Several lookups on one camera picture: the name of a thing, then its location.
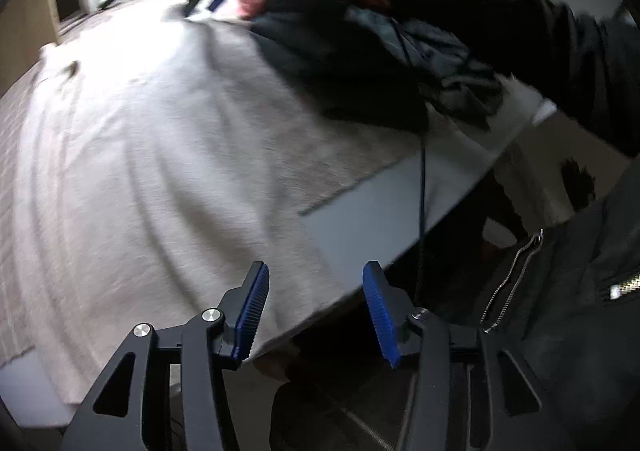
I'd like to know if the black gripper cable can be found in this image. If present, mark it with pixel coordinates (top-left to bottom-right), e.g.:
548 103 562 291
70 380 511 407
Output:
384 10 432 244

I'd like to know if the right black sleeve forearm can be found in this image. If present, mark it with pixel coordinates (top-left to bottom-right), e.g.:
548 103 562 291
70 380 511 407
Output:
349 0 640 158

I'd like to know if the black garment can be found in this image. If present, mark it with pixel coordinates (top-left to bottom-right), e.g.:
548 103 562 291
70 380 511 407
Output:
250 9 504 135

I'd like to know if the cream knit sweater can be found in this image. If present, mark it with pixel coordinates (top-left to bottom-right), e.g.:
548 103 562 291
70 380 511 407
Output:
12 5 426 405

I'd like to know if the metal coil spring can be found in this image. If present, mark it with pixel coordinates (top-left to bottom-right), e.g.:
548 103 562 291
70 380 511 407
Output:
480 229 544 333

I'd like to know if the pink garment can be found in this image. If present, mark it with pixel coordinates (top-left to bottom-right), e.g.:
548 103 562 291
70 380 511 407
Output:
236 0 267 20

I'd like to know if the beige plaid table mat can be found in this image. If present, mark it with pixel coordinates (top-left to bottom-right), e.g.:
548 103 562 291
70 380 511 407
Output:
0 0 426 367

